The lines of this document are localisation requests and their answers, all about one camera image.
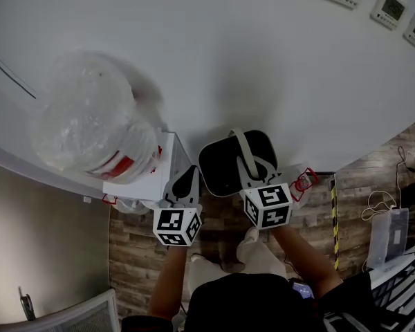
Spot person's black shirt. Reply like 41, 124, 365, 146
122, 271, 378, 332

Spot black waste bin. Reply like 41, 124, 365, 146
197, 128, 280, 198

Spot white cable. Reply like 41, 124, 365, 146
361, 190, 398, 221

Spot black floor cable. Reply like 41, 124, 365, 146
396, 145, 415, 207

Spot person's right forearm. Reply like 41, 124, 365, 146
269, 225, 343, 299

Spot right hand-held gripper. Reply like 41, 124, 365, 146
236, 156, 295, 230

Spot metal door handle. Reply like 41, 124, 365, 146
19, 286, 37, 322

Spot clear water bottle red handle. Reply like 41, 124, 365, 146
102, 194, 153, 216
288, 164, 319, 210

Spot white framed glass partition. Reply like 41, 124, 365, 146
0, 288, 121, 332

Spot person's left forearm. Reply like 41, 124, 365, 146
148, 243, 190, 320

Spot person's beige trousers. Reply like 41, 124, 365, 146
186, 233, 288, 292

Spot white water dispenser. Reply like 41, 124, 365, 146
102, 131, 194, 210

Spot large clear water jug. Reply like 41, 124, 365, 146
29, 50, 163, 186

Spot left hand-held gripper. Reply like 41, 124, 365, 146
152, 165, 204, 248

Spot thin wall cable conduit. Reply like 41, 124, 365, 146
0, 50, 37, 100

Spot grey metal door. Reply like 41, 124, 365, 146
0, 157, 111, 324

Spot clear plastic storage box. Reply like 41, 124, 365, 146
368, 207, 409, 268

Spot white cloth strap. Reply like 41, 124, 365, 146
172, 311, 187, 332

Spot blue screen device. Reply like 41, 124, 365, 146
289, 278, 315, 300

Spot person's right white shoe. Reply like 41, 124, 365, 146
243, 227, 260, 247

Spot white metal frame table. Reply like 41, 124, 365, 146
368, 237, 415, 332

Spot yellow black hazard tape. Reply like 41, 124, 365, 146
330, 181, 340, 271

